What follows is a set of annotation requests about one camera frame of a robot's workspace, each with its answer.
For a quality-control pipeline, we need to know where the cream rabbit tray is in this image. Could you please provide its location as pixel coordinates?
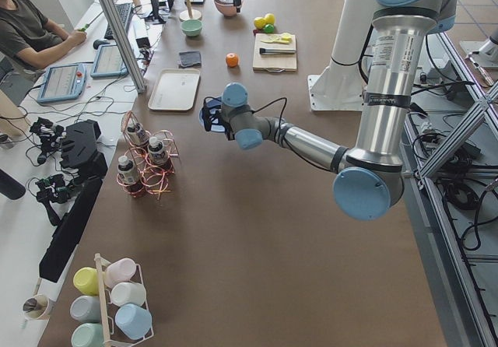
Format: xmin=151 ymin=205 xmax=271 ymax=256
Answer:
xmin=148 ymin=68 xmax=200 ymax=111

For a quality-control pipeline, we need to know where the lemon half lower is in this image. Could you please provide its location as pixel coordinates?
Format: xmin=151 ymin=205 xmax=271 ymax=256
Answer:
xmin=279 ymin=33 xmax=293 ymax=44

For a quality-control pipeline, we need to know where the tea bottle front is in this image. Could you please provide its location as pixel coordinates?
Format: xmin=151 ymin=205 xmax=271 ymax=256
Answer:
xmin=117 ymin=155 xmax=146 ymax=198

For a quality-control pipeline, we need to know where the grey folded cloth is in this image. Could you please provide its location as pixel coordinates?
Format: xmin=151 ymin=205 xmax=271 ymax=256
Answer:
xmin=178 ymin=51 xmax=202 ymax=68

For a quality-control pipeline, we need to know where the yellow lemon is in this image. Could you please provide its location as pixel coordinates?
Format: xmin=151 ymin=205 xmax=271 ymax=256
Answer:
xmin=254 ymin=17 xmax=266 ymax=30
xmin=264 ymin=13 xmax=275 ymax=25

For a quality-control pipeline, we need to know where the steel muddler black tip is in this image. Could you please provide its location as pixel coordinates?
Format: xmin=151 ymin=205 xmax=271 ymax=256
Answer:
xmin=258 ymin=47 xmax=296 ymax=55

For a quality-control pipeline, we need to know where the blue teach pendant near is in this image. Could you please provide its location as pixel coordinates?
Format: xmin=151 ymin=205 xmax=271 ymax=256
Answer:
xmin=37 ymin=63 xmax=86 ymax=103

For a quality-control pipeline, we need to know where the pink bowl of ice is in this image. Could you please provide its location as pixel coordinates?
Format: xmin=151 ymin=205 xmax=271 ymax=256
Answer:
xmin=214 ymin=0 xmax=238 ymax=17

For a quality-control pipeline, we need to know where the orange mandarin fruit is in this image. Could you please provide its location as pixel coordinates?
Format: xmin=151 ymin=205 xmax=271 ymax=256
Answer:
xmin=225 ymin=52 xmax=240 ymax=68

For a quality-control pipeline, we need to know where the green lime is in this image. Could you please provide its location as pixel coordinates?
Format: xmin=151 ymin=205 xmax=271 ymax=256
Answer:
xmin=261 ymin=23 xmax=275 ymax=34

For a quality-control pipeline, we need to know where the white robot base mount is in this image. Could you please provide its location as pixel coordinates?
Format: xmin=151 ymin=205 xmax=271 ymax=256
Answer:
xmin=308 ymin=0 xmax=377 ymax=111

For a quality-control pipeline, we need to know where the tea bottle right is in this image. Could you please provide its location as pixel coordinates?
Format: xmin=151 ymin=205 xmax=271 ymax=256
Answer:
xmin=148 ymin=136 xmax=174 ymax=174

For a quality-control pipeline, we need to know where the yellow plastic knife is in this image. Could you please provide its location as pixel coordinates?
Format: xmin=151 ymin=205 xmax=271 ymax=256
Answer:
xmin=260 ymin=38 xmax=292 ymax=44

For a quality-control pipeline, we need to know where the yellow lemon lower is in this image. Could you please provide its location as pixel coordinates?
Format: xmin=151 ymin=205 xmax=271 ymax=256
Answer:
xmin=254 ymin=17 xmax=266 ymax=30

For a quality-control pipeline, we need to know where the yellow lemon upper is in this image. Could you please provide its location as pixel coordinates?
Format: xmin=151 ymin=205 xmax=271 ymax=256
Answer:
xmin=264 ymin=13 xmax=275 ymax=25

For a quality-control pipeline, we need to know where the wooden cup stand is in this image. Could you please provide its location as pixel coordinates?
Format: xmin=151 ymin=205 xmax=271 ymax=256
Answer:
xmin=179 ymin=0 xmax=202 ymax=22

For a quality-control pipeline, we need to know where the wooden cutting board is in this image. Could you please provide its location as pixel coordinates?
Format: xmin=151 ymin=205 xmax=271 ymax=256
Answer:
xmin=252 ymin=33 xmax=297 ymax=72

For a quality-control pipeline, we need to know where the blue round plate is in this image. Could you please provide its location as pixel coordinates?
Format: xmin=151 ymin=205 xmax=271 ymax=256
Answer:
xmin=199 ymin=96 xmax=225 ymax=133

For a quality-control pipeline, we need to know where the mug rack with mugs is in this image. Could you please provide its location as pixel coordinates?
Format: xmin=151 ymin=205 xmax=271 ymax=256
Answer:
xmin=69 ymin=253 xmax=155 ymax=346

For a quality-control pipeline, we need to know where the green ceramic bowl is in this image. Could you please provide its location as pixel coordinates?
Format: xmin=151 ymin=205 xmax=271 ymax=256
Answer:
xmin=181 ymin=19 xmax=202 ymax=37

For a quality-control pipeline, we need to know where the blue teach pendant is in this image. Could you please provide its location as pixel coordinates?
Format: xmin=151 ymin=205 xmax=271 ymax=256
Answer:
xmin=90 ymin=44 xmax=128 ymax=79
xmin=37 ymin=63 xmax=86 ymax=103

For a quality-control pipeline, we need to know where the seated person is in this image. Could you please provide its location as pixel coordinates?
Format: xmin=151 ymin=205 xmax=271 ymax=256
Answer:
xmin=0 ymin=0 xmax=88 ymax=72

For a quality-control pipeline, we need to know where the blue teach pendant far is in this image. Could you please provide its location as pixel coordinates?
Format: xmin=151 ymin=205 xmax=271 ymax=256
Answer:
xmin=90 ymin=44 xmax=128 ymax=79

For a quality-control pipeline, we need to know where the copper wire bottle rack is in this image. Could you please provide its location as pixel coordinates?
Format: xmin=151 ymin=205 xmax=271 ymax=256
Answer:
xmin=116 ymin=111 xmax=179 ymax=200

